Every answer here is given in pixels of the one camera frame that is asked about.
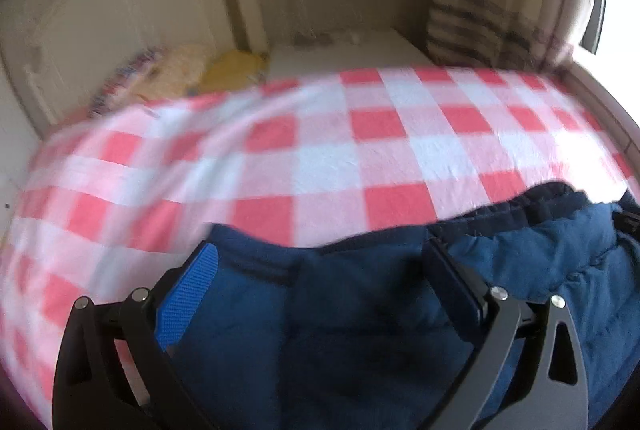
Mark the yellow pillow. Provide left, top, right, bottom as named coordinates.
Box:
left=200, top=50, right=268, bottom=93

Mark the red white checked blanket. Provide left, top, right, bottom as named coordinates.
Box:
left=0, top=65, right=640, bottom=430

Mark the white panelled door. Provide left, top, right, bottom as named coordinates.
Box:
left=0, top=55, right=56, bottom=231

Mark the blue puffer jacket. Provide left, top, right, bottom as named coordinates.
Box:
left=115, top=180, right=640, bottom=430

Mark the white wooden headboard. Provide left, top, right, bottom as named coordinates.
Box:
left=22, top=0, right=268, bottom=131

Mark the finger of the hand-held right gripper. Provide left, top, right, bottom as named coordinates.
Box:
left=617, top=205, right=640, bottom=236

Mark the floral print pillow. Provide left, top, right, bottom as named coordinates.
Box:
left=90, top=47, right=166, bottom=118

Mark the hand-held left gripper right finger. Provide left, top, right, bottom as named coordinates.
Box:
left=422, top=237, right=591, bottom=430

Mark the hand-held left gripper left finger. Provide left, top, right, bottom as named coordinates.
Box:
left=52, top=240, right=221, bottom=430

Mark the white nightstand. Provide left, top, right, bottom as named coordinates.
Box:
left=267, top=30, right=436, bottom=83

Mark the dark window frame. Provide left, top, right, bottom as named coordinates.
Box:
left=582, top=0, right=609, bottom=56

